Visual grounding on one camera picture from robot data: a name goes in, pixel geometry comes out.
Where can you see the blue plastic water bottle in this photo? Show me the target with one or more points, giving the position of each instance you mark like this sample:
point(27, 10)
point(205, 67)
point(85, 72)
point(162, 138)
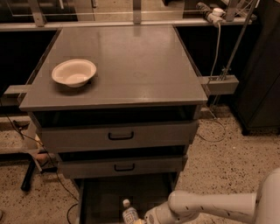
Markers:
point(129, 213)

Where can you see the grey bracket block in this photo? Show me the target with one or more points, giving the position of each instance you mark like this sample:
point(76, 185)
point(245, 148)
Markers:
point(13, 95)
point(219, 87)

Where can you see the grey top drawer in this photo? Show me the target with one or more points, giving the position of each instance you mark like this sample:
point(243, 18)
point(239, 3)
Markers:
point(115, 136)

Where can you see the grey drawer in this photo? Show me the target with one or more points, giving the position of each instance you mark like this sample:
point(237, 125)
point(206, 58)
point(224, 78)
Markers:
point(101, 199)
point(124, 162)
point(115, 136)

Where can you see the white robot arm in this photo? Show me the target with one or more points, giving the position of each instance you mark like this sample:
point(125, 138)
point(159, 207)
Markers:
point(261, 207)

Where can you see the grey right bracket block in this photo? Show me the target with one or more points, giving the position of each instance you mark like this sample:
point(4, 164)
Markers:
point(219, 87)

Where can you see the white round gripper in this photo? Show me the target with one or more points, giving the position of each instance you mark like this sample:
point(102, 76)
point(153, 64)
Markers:
point(154, 216)

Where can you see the grey left bracket block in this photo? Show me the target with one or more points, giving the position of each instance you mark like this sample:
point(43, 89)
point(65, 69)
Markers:
point(13, 95)

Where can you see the white power strip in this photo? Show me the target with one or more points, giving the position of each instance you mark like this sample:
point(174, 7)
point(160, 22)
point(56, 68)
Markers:
point(213, 16)

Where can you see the dark cabinet at right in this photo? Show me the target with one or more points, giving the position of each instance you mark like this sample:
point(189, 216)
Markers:
point(256, 101)

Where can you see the grey drawer cabinet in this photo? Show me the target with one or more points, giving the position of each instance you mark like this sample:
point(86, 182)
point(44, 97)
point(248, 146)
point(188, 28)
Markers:
point(143, 76)

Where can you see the black stand leg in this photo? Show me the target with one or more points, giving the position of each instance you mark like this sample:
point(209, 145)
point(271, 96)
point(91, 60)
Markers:
point(26, 184)

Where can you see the white paper bowl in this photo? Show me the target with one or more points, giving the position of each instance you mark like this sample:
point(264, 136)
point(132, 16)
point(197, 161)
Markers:
point(74, 73)

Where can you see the grey middle drawer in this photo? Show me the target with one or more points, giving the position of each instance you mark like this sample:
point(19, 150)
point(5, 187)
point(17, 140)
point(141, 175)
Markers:
point(124, 162)

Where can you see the metal diagonal rod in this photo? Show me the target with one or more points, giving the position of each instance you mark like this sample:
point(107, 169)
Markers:
point(224, 73)

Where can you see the grey bottom drawer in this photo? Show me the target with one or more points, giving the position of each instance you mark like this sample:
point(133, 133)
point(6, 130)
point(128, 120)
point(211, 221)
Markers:
point(101, 199)

